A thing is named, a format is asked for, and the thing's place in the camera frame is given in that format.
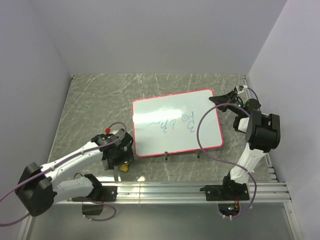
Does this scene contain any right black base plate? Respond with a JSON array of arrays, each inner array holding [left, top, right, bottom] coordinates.
[[199, 185, 250, 202]]

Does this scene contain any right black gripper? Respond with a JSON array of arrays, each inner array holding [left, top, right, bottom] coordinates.
[[208, 90, 244, 117]]

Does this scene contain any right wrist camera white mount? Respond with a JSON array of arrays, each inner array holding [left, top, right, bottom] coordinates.
[[234, 85, 248, 95]]

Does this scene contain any aluminium mounting rail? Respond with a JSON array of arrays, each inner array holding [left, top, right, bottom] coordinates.
[[49, 181, 292, 205]]

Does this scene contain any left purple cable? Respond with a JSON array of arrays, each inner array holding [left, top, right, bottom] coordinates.
[[0, 121, 128, 226]]

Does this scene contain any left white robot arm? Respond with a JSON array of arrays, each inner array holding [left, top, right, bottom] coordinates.
[[14, 128, 134, 217]]

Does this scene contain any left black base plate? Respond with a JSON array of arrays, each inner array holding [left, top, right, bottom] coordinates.
[[67, 185, 118, 202]]

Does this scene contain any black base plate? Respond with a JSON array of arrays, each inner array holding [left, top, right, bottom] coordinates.
[[199, 185, 250, 202], [67, 185, 118, 202]]

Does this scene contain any pink framed whiteboard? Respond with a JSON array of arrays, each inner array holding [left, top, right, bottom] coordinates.
[[132, 88, 224, 158]]

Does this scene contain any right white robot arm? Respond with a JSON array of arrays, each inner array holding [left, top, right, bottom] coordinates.
[[207, 88, 281, 201]]

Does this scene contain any yellow bone-shaped eraser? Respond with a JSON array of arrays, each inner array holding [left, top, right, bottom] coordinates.
[[119, 162, 130, 173]]

